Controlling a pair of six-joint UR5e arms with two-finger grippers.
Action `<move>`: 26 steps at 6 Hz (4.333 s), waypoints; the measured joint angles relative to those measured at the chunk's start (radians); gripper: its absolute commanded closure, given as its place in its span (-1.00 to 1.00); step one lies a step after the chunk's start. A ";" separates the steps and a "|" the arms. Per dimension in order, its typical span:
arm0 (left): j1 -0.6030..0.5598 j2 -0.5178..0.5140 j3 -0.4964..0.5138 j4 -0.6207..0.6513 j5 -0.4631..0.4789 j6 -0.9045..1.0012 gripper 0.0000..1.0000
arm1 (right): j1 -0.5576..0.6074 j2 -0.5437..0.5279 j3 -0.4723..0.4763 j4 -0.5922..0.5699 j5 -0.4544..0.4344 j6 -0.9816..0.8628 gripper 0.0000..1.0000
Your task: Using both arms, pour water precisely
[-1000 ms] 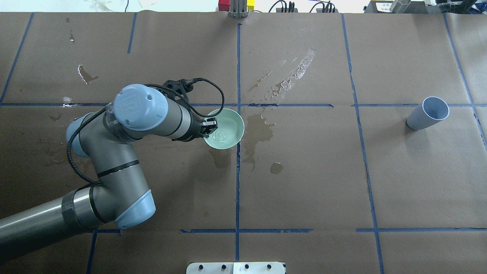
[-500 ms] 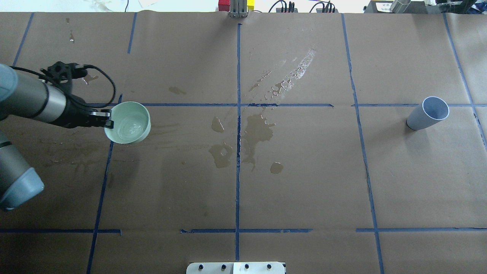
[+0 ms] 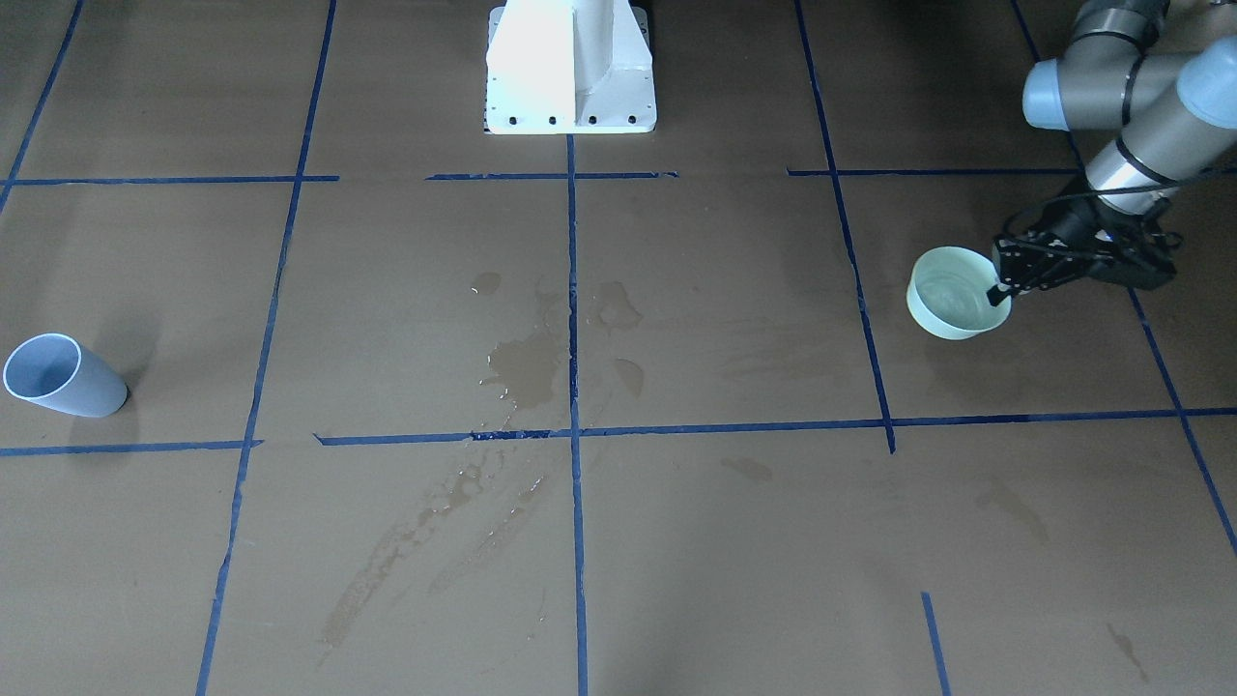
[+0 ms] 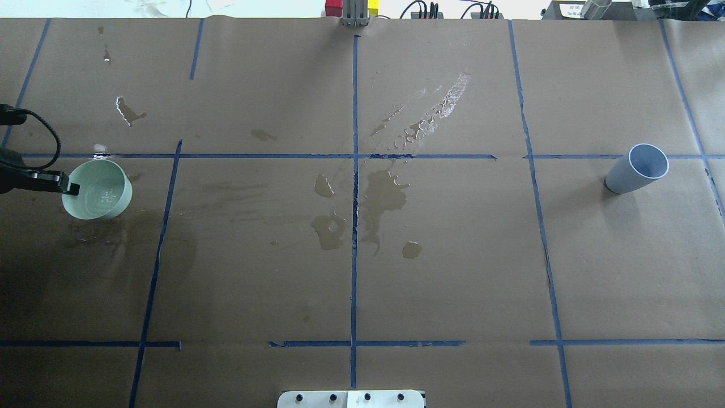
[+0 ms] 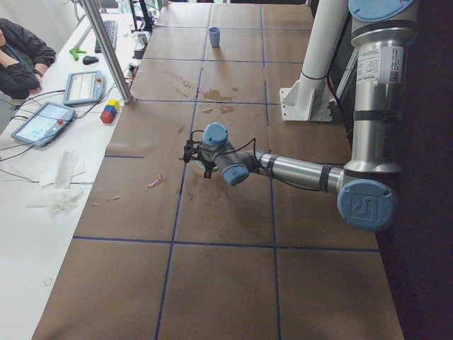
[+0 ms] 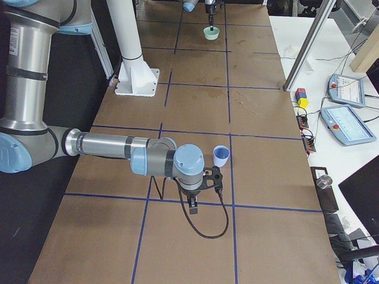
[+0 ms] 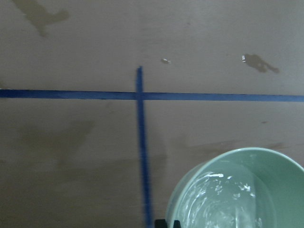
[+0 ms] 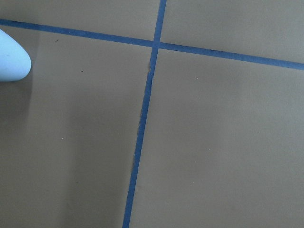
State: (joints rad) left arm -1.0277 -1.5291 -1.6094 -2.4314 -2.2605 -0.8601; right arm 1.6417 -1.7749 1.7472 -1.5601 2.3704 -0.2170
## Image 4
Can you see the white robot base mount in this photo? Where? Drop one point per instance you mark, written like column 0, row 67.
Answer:
column 353, row 398

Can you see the aluminium frame post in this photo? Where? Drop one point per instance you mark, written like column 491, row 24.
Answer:
column 355, row 13

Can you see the steel cup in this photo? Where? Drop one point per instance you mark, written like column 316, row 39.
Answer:
column 594, row 9

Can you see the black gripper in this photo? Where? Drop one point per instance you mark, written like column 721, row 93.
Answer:
column 24, row 177

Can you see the light green bowl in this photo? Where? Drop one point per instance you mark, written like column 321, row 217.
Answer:
column 104, row 192

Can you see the red block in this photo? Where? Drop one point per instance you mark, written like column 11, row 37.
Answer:
column 333, row 8

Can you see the yellow block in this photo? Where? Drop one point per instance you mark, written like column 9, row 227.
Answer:
column 373, row 7

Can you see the brown paper table cover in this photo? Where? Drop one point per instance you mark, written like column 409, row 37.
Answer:
column 410, row 205

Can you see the grey-blue plastic cup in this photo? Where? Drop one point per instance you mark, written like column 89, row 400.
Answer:
column 642, row 165

